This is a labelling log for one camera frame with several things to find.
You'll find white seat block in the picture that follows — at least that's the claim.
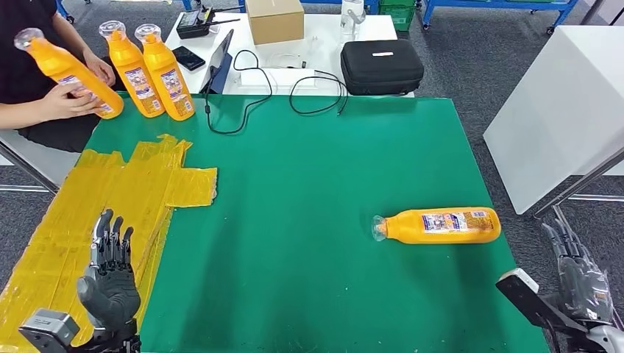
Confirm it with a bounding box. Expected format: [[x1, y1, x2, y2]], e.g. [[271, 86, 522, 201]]
[[0, 127, 83, 188]]

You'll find person's right hand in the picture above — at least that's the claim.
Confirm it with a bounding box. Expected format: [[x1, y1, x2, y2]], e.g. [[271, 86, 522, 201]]
[[41, 82, 102, 123]]

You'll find black cable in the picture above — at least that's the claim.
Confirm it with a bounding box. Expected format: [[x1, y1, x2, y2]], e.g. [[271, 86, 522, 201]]
[[288, 69, 350, 117], [205, 49, 274, 136]]

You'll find clear white jug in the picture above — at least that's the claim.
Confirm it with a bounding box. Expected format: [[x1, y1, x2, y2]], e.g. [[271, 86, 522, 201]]
[[339, 0, 366, 37]]

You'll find steel tube frame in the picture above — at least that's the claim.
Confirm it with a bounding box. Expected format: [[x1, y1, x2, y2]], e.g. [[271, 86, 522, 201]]
[[533, 148, 624, 332], [0, 141, 60, 196]]

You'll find white table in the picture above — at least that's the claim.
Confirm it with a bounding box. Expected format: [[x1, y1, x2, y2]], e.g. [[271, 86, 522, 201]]
[[166, 13, 416, 97]]

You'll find cardboard box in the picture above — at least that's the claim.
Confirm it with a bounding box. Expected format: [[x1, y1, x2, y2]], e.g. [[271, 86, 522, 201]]
[[245, 0, 305, 46]]

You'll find blue steel shelf rack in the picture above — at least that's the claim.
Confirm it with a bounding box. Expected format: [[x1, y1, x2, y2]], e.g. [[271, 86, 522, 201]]
[[236, 0, 381, 15], [419, 0, 581, 36], [53, 0, 194, 25]]

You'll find orange detergent bottle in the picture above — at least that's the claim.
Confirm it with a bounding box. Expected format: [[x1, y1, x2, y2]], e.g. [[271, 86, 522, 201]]
[[134, 23, 197, 122], [13, 27, 125, 121], [98, 20, 166, 119], [371, 207, 502, 246]]

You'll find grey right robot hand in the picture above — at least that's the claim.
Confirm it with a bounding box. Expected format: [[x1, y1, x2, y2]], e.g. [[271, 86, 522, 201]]
[[542, 218, 615, 327]]

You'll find person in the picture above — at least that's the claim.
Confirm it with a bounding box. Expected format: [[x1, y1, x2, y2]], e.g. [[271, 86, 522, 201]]
[[0, 0, 118, 154]]

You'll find black zip case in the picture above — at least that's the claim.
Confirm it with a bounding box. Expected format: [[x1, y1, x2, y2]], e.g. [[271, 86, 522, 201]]
[[340, 38, 425, 97]]

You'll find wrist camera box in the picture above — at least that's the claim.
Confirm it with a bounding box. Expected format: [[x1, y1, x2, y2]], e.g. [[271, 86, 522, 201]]
[[18, 308, 82, 353], [496, 268, 592, 338]]

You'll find white cabinet block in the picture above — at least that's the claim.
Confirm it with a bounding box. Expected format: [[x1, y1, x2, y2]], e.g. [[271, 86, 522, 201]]
[[483, 25, 624, 215]]

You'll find white coiled cable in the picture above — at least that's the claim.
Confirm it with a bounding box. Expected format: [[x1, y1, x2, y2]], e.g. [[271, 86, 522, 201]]
[[266, 52, 303, 70]]

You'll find yellow taped sheet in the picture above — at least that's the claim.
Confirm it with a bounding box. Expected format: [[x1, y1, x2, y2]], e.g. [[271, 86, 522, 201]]
[[0, 135, 219, 353]]

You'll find white flat box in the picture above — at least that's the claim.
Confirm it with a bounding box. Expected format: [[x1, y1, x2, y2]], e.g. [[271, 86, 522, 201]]
[[238, 68, 319, 92]]

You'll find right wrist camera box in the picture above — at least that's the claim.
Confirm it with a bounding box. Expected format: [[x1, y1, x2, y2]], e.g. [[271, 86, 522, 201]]
[[496, 268, 592, 338]]

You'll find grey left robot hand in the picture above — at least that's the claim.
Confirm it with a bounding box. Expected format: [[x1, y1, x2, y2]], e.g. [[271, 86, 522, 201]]
[[77, 209, 141, 333]]

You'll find person's left hand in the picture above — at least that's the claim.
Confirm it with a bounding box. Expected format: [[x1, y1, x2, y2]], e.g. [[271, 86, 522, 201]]
[[82, 49, 117, 88]]

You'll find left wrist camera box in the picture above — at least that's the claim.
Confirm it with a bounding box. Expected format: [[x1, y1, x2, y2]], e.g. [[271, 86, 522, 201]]
[[18, 308, 82, 353]]

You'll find dark tablet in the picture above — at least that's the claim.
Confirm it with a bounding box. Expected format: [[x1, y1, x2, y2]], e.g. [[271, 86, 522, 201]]
[[199, 29, 235, 96]]

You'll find black radio controller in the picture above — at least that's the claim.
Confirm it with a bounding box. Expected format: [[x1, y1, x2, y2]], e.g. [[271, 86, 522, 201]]
[[176, 5, 242, 40]]

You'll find black phone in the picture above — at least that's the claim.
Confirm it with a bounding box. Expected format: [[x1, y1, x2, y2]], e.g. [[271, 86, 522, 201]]
[[171, 46, 208, 73]]

